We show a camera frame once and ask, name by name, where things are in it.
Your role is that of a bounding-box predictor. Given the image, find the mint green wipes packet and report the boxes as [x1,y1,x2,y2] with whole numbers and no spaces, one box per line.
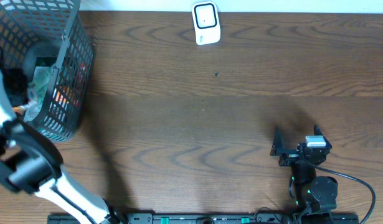
[24,67,53,121]

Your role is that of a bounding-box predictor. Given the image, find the green 3M gloves package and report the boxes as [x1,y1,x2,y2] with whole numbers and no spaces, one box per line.
[35,57,57,67]

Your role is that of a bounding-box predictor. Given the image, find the orange tissue pack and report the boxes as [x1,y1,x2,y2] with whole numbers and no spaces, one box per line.
[12,105,30,114]

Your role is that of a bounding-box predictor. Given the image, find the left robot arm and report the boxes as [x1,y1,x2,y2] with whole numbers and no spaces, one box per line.
[0,67,128,223]

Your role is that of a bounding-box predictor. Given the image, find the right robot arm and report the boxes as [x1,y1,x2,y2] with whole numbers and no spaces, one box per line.
[270,126,338,223]

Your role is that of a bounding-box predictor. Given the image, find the white barcode scanner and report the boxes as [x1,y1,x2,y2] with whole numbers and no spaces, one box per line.
[192,1,221,45]

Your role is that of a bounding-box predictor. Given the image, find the grey plastic mesh basket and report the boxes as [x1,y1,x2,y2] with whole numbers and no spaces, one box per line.
[0,0,93,142]

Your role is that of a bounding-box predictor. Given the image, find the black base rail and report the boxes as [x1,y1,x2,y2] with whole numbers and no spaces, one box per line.
[47,212,360,224]

